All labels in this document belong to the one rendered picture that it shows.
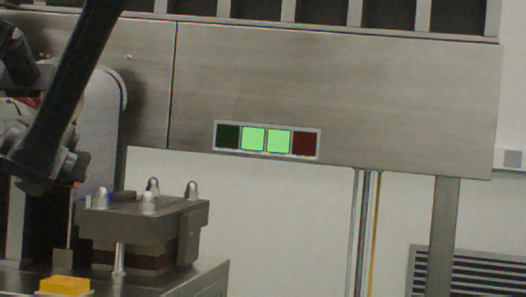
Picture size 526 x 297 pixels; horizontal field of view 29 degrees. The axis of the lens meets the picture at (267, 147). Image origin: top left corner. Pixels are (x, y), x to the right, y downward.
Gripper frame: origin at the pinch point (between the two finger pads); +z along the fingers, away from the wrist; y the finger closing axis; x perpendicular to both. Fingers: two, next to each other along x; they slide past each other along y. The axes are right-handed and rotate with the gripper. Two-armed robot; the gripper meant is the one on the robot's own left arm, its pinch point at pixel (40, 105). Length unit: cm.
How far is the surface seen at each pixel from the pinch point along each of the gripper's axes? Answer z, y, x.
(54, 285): 1.7, 13.5, -39.2
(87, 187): 20.4, 5.8, -5.8
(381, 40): 18, 65, 35
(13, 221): 14.4, -5.0, -18.9
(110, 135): 22.2, 6.6, 9.4
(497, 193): 231, 98, 140
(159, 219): 14.9, 25.1, -16.1
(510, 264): 249, 105, 115
